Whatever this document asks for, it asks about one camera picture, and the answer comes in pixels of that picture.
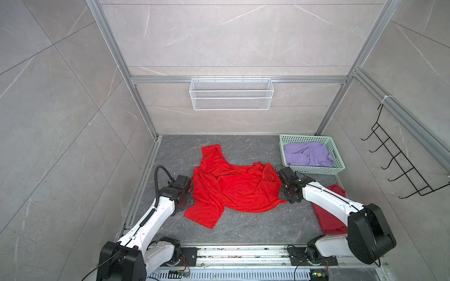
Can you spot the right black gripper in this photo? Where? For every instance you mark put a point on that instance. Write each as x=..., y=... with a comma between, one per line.
x=282, y=195

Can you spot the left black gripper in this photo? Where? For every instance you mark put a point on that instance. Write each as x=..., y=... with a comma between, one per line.
x=190, y=201

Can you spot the bright red t-shirt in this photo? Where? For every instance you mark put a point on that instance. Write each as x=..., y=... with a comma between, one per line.
x=219, y=185

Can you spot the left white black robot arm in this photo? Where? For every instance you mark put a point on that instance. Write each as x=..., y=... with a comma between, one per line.
x=134, y=257

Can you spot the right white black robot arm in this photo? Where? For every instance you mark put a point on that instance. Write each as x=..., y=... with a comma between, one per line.
x=369, y=235

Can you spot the purple t-shirt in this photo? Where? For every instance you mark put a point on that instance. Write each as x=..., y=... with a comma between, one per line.
x=313, y=154

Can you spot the light green plastic basket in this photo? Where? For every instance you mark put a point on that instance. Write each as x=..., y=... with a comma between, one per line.
x=327, y=141

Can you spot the folded dark red t-shirt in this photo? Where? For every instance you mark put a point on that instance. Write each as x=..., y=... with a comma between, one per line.
x=330, y=225

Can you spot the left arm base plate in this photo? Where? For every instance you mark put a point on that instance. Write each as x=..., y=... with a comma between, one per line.
x=184, y=256

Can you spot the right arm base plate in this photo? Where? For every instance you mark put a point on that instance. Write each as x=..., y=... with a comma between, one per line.
x=303, y=256

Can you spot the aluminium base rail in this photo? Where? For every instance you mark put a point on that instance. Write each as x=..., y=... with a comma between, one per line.
x=267, y=263

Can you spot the white wire mesh shelf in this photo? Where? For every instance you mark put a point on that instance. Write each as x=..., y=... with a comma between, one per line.
x=215, y=94

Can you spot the black wire hook rack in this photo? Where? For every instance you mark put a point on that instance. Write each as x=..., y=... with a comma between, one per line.
x=408, y=170

